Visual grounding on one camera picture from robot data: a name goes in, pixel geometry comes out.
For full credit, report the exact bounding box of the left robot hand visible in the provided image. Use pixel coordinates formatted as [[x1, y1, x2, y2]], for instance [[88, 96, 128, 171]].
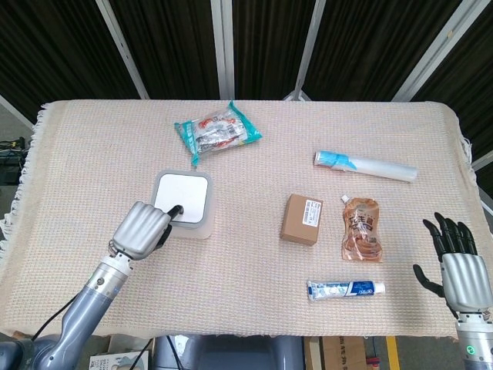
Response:
[[109, 200, 185, 261]]

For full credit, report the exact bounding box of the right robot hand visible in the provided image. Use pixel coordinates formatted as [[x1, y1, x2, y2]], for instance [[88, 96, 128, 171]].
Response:
[[412, 212, 493, 314]]

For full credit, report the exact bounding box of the white square container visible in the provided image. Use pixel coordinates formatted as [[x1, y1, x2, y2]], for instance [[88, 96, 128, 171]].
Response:
[[151, 169, 213, 241]]

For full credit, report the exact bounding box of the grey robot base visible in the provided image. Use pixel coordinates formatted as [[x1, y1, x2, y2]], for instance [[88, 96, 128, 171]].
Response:
[[153, 334, 306, 370]]

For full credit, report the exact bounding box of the brown spouted sauce pouch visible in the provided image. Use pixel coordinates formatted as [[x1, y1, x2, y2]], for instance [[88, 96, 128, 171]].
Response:
[[339, 194, 384, 264]]

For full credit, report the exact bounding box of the beige woven tablecloth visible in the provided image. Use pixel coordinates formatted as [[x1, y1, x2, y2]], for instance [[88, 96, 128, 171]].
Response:
[[0, 99, 493, 341]]

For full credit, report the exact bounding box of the blue white toothpaste tube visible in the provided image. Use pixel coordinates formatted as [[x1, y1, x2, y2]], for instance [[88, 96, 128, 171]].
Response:
[[306, 280, 386, 301]]

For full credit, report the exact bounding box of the teal snack packet bag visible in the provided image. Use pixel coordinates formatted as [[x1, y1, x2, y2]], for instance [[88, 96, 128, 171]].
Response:
[[173, 100, 263, 167]]

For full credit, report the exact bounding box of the white printed box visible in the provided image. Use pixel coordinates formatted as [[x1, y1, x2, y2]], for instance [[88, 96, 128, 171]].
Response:
[[89, 335, 152, 370]]

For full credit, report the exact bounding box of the white blue wrapped tube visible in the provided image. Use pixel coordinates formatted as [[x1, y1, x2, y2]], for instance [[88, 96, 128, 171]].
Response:
[[314, 150, 419, 184]]

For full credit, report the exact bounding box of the brown printed cardboard carton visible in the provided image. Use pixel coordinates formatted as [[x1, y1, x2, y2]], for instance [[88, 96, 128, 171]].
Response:
[[304, 336, 367, 370]]

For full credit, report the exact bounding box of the small brown cardboard box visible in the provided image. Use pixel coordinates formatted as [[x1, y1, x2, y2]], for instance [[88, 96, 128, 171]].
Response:
[[279, 193, 324, 247]]

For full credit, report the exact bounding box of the black cable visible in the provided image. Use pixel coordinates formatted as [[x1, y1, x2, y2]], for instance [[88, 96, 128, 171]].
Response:
[[126, 335, 155, 370]]

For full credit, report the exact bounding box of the black equipment with cables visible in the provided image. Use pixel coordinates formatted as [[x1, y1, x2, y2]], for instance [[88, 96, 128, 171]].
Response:
[[0, 136, 31, 187]]

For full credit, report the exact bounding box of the white metal frame post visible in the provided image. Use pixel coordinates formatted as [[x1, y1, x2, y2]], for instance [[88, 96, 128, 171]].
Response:
[[283, 0, 327, 102], [210, 0, 236, 99], [95, 0, 150, 99], [391, 0, 475, 103]]

